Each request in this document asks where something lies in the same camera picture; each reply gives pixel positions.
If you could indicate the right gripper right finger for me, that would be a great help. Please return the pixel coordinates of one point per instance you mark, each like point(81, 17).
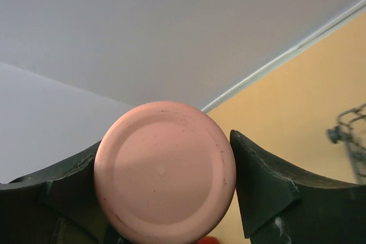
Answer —
point(282, 203)

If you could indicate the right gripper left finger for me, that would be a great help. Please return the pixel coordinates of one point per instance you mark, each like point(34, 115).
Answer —
point(56, 204)

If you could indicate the pink cup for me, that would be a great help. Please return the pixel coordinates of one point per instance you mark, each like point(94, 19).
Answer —
point(164, 172)

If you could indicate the grey wire dish rack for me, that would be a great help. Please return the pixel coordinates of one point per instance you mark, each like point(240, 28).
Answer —
point(344, 131)

